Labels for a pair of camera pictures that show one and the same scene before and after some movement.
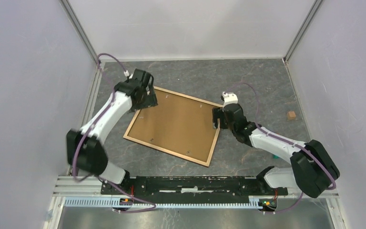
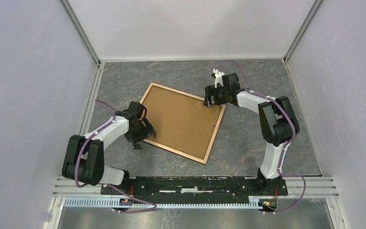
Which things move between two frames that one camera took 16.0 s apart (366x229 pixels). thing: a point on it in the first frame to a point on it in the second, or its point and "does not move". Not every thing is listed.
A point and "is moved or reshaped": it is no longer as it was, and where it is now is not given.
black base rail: (171, 190) does not move
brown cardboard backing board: (180, 124) does not move
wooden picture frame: (187, 97) is moved or reshaped
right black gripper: (217, 113) to (211, 91)
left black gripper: (149, 101) to (148, 130)
